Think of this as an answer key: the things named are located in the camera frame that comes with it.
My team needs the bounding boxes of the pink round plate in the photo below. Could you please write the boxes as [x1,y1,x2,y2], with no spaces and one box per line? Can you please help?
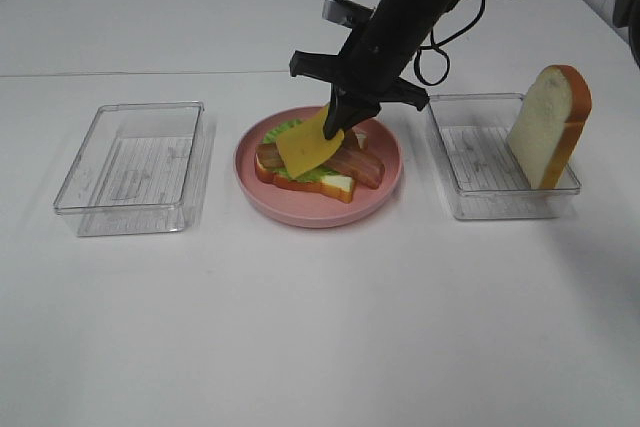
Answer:
[234,106,403,228]

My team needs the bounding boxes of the right clear plastic tray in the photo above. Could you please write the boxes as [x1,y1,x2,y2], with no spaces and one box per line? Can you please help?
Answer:
[425,93,581,221]

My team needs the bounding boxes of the bread slice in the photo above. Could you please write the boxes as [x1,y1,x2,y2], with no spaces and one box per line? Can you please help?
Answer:
[507,65,592,190]
[254,148,357,203]

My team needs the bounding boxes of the left clear plastic tray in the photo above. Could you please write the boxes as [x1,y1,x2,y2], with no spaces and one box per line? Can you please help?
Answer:
[53,102,207,237]

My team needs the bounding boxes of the green lettuce leaf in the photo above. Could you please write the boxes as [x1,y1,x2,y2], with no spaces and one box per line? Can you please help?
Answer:
[255,118,345,182]

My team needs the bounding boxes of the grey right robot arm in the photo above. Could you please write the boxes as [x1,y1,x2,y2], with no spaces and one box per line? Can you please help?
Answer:
[289,0,639,139]

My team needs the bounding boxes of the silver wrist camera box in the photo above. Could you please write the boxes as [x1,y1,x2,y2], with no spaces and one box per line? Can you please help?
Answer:
[322,0,374,29]

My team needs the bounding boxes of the yellow cheese slice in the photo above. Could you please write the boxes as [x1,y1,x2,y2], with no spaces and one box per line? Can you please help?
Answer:
[276,104,345,178]

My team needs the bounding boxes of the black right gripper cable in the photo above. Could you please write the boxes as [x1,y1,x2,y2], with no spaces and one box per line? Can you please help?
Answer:
[412,0,487,87]

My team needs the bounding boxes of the clear plastic tray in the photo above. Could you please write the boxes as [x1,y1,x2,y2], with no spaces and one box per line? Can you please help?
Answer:
[425,93,581,221]
[53,102,207,237]

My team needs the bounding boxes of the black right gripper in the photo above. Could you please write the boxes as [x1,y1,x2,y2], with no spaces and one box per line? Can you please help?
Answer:
[289,0,430,140]

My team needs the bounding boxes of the bacon strip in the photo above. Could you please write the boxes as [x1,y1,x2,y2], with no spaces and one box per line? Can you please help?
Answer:
[256,143,284,168]
[324,146,385,189]

